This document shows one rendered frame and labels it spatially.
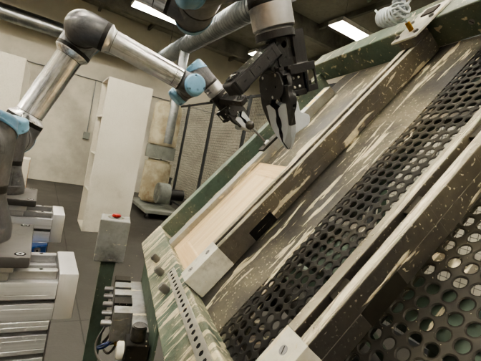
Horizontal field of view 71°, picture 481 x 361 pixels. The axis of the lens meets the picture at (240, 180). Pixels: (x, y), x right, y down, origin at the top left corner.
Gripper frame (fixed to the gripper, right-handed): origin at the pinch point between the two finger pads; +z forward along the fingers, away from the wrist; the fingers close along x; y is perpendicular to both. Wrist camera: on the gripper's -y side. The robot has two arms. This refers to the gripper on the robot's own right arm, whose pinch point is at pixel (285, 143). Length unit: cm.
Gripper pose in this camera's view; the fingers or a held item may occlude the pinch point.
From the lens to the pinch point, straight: 65.6
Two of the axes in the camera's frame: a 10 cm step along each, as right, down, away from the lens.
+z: 2.1, 9.4, 2.7
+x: -5.0, -1.4, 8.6
